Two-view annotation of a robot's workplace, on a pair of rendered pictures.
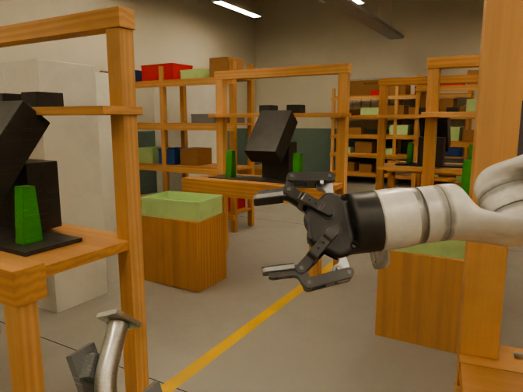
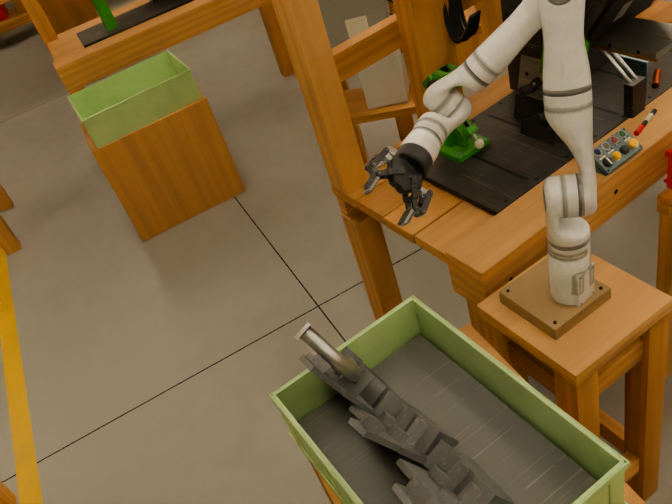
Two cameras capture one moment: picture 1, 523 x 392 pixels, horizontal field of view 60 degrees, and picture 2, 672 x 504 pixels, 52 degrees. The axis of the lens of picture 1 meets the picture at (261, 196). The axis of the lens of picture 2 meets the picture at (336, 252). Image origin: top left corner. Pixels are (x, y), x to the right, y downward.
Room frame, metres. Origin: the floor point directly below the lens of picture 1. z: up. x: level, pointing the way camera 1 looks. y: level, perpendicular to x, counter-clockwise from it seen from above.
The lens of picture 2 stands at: (-0.12, 0.82, 2.11)
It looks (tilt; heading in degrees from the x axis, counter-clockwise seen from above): 38 degrees down; 315
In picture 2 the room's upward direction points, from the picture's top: 19 degrees counter-clockwise
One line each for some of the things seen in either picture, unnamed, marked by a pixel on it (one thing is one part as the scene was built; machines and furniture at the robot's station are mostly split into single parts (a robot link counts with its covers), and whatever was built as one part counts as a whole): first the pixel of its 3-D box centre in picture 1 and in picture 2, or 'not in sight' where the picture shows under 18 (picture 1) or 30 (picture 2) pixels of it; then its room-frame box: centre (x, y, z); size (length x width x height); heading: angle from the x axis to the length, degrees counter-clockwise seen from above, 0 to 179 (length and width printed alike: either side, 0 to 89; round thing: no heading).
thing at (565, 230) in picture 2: not in sight; (566, 210); (0.31, -0.31, 1.13); 0.09 x 0.09 x 0.17; 24
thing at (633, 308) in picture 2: not in sight; (571, 307); (0.31, -0.31, 0.83); 0.32 x 0.32 x 0.04; 66
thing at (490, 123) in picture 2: not in sight; (571, 103); (0.58, -1.11, 0.89); 1.10 x 0.42 x 0.02; 69
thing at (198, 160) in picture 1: (171, 143); not in sight; (6.63, 1.30, 1.13); 2.48 x 0.54 x 2.27; 60
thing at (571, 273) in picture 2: not in sight; (569, 264); (0.31, -0.31, 0.97); 0.09 x 0.09 x 0.17; 73
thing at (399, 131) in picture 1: (397, 135); not in sight; (10.34, -3.07, 1.11); 3.01 x 0.54 x 2.23; 60
